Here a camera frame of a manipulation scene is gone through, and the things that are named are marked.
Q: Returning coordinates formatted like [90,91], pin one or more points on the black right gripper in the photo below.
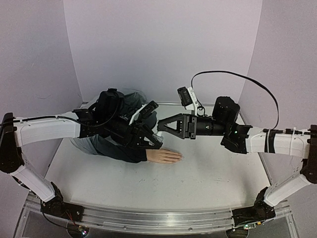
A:
[190,126]

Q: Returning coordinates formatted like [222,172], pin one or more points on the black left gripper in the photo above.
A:
[136,136]

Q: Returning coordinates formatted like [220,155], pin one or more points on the clear nail polish bottle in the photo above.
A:
[159,139]

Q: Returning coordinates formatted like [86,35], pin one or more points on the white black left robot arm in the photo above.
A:
[114,124]

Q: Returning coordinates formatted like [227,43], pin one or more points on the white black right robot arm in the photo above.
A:
[244,139]

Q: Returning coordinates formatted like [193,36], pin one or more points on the mannequin hand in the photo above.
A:
[163,156]

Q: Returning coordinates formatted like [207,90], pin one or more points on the aluminium table edge strip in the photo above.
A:
[179,104]

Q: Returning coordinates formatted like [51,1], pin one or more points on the dark jacket with grey lining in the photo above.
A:
[98,145]

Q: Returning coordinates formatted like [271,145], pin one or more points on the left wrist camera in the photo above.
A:
[143,113]

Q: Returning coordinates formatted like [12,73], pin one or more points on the aluminium front rail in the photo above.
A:
[163,222]

